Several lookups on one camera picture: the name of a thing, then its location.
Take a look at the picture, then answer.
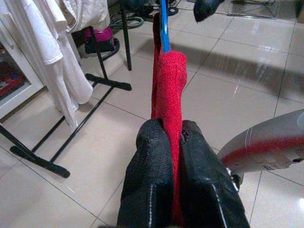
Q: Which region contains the white long hanging garment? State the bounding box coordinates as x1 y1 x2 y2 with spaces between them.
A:
0 14 94 129

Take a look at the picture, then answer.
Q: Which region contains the white framed cabinet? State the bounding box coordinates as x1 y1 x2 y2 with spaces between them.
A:
0 42 46 119

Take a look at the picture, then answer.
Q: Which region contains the red knitted garment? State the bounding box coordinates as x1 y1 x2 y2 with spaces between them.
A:
151 13 188 228

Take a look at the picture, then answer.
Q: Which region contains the metal wire floor stand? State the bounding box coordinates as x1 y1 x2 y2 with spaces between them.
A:
228 0 281 19

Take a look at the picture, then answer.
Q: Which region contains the black clothes rack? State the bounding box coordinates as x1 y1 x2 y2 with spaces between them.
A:
0 26 133 179

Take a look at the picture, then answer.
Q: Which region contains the grey vacuum hose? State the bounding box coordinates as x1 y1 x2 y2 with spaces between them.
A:
109 16 145 29

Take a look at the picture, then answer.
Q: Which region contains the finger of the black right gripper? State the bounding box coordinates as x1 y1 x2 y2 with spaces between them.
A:
193 0 225 24

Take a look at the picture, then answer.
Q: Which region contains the magenta vacuum cleaner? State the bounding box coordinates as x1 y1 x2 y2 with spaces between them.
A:
71 26 121 60

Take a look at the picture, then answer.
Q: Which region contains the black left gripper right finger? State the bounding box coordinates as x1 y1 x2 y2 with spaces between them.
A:
180 120 250 228

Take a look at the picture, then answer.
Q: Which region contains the white textured hanging shirt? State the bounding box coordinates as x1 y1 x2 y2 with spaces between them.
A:
4 0 65 66

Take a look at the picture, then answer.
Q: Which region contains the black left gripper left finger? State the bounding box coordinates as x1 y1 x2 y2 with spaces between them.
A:
116 118 176 228

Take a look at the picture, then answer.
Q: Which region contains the blue clothes hanger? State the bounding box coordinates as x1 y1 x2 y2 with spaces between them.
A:
158 0 171 53

